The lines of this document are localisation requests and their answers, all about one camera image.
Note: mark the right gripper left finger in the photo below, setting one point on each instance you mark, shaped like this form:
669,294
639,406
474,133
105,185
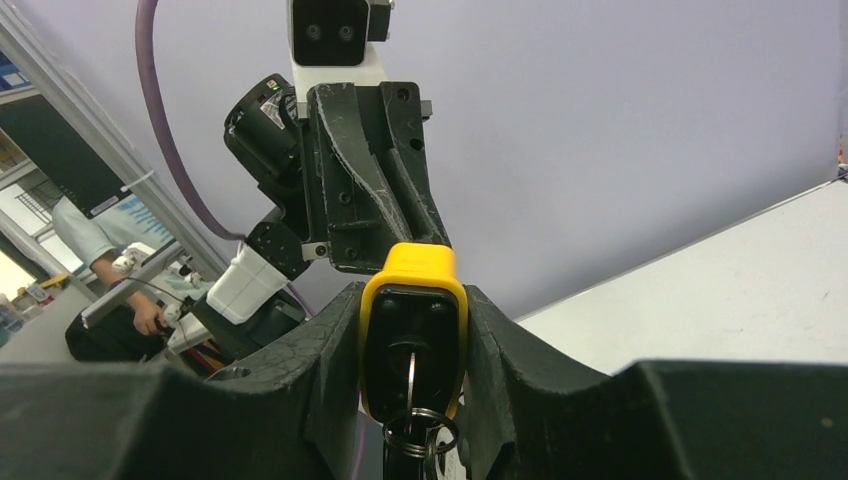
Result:
288,411

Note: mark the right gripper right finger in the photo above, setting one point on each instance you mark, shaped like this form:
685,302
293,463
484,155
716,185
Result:
536,413

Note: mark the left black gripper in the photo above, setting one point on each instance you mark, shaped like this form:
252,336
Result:
368,144

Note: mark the yellow padlock with keys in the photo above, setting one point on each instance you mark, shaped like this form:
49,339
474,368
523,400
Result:
413,328

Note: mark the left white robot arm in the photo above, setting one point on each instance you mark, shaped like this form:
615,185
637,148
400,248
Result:
267,136

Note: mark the person in teal shirt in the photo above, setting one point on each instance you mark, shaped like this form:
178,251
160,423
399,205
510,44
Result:
136,329

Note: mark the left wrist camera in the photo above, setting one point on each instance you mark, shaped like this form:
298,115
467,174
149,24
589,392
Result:
333,41

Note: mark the aluminium rail frame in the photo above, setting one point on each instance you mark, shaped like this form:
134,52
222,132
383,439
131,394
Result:
29,49

